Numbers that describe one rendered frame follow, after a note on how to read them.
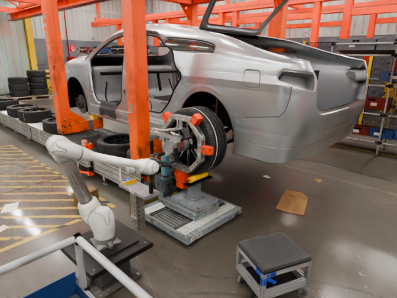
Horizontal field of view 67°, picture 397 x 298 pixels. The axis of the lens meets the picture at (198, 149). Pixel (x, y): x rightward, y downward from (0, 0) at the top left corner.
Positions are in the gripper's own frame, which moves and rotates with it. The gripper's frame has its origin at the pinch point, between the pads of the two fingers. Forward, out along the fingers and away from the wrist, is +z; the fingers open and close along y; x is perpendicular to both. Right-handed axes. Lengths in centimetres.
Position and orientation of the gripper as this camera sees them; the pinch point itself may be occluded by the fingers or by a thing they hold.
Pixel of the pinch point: (168, 157)
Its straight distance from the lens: 257.2
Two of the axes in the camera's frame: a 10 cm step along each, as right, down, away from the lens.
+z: 6.9, -1.9, 7.0
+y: 6.8, 5.0, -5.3
